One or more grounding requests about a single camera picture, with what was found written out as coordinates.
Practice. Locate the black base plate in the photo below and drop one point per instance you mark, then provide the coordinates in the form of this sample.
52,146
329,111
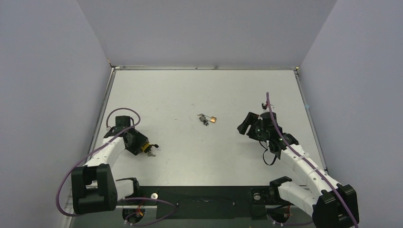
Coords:
211,202

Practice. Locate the brass padlock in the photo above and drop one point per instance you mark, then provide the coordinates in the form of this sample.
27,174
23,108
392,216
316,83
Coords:
211,119

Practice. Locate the yellow padlock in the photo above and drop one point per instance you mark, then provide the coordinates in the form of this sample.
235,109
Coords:
147,147

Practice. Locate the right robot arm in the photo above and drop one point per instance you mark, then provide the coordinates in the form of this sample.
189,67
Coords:
329,203

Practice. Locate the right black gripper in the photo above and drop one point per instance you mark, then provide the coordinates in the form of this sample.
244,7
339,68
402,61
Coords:
250,126

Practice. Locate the black key bunch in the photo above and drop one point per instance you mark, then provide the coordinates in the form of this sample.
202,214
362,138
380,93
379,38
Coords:
204,120

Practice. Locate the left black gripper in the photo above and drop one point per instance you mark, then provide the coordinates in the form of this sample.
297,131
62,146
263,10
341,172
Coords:
141,140

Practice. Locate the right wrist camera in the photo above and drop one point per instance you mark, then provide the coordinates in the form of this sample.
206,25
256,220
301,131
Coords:
264,106

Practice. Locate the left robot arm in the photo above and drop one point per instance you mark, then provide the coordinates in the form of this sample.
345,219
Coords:
94,188

